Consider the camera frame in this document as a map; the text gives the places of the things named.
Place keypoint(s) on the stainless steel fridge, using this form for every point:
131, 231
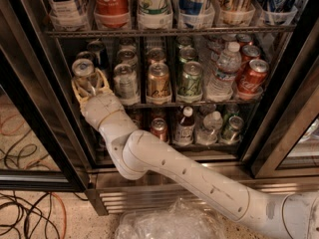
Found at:
35, 76

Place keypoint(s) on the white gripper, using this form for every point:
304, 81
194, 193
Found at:
96, 109

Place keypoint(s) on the green white bottle top shelf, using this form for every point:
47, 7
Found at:
154, 14

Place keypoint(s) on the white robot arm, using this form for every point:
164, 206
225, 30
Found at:
135, 151

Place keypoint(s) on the clear water bottle shelf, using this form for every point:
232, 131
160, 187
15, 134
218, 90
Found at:
224, 72
207, 128

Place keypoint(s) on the clear water bottle bottom shelf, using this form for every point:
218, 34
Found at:
207, 128

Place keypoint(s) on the silver redbull can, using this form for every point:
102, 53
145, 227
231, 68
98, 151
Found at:
87, 55
86, 76

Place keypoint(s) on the red juice bottle white cap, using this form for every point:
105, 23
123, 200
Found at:
184, 126

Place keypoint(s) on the red coca-cola can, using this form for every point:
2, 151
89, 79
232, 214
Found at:
252, 78
248, 53

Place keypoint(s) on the white soda can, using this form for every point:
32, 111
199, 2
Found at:
128, 56
126, 84

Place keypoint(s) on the green soda can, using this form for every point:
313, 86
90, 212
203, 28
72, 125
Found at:
189, 87
232, 130
187, 54

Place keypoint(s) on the front green soda can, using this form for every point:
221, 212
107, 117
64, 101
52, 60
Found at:
189, 87

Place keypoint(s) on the front gold soda can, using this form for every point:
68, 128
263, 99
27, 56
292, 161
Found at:
158, 83

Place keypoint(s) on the front white soda can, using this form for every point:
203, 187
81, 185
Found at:
126, 84

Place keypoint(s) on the white tea bottle top shelf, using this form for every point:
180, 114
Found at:
68, 14

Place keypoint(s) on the rear blue redbull can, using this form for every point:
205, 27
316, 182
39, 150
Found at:
98, 48

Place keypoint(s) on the bottom green soda can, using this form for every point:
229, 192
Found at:
232, 130

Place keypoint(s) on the clear plastic bag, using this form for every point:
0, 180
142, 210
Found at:
182, 220

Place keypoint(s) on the coca-cola bottle top shelf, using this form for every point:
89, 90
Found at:
113, 12

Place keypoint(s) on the gold soda can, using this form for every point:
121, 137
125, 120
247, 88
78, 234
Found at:
158, 83
156, 55

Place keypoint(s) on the bottom red soda can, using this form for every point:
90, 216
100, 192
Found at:
159, 129

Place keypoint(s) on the clear water bottle middle shelf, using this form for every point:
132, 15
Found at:
224, 72

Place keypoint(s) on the dark blue bottle top shelf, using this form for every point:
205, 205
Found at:
276, 12

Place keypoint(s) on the gold can top shelf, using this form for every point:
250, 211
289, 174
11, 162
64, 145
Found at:
235, 12

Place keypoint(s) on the front red coca-cola can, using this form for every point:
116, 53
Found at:
252, 78

